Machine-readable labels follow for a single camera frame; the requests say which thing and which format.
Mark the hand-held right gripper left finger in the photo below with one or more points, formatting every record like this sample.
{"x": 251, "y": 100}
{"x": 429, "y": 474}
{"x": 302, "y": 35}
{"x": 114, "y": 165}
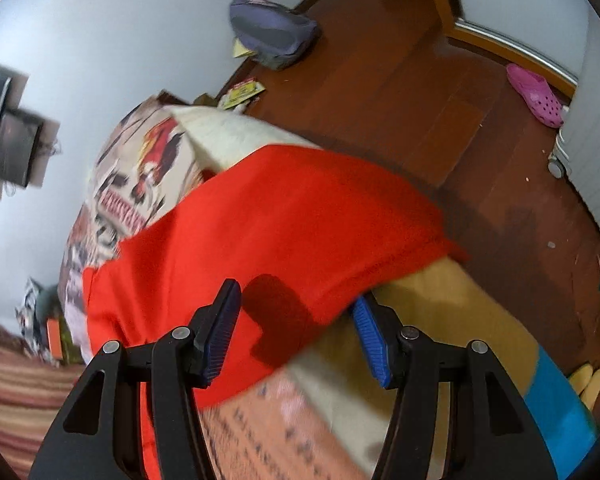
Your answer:
{"x": 220, "y": 340}

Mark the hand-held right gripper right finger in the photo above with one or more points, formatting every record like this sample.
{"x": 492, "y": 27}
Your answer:
{"x": 372, "y": 345}

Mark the red garment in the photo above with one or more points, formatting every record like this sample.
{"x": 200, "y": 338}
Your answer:
{"x": 280, "y": 220}

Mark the orange box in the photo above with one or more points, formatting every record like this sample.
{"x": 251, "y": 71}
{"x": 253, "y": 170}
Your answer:
{"x": 55, "y": 340}

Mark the grey cloth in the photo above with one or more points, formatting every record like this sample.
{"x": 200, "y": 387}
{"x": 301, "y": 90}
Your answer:
{"x": 47, "y": 302}

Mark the black white patterned pile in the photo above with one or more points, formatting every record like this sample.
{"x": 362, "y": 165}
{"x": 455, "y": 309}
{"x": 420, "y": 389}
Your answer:
{"x": 27, "y": 310}

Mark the bed with printed sheet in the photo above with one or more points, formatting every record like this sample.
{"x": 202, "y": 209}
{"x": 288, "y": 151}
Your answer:
{"x": 145, "y": 160}

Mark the striped curtain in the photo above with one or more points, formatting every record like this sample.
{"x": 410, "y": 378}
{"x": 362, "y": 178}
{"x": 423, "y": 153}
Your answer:
{"x": 15, "y": 390}

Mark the yellow slippers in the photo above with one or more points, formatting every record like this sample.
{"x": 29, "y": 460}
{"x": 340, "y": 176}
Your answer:
{"x": 590, "y": 385}

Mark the yellow snack packet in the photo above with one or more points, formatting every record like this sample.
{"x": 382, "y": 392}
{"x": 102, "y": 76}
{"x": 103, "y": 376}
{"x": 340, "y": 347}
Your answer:
{"x": 240, "y": 92}

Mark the dark box under television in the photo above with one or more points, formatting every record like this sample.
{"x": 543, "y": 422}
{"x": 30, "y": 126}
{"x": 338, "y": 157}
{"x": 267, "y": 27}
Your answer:
{"x": 20, "y": 145}

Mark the white wheeled suitcase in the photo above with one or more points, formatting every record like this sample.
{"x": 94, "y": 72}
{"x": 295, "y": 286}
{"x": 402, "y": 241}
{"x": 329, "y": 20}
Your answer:
{"x": 597, "y": 160}

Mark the pink clog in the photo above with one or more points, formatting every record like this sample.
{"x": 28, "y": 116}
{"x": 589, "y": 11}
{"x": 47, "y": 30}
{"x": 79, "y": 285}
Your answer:
{"x": 535, "y": 92}

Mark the grey blue backpack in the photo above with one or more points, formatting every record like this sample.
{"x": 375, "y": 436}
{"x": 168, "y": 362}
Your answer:
{"x": 270, "y": 30}

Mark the wooden door frame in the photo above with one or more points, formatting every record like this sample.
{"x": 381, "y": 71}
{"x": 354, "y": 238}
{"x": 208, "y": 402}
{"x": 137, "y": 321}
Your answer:
{"x": 500, "y": 42}

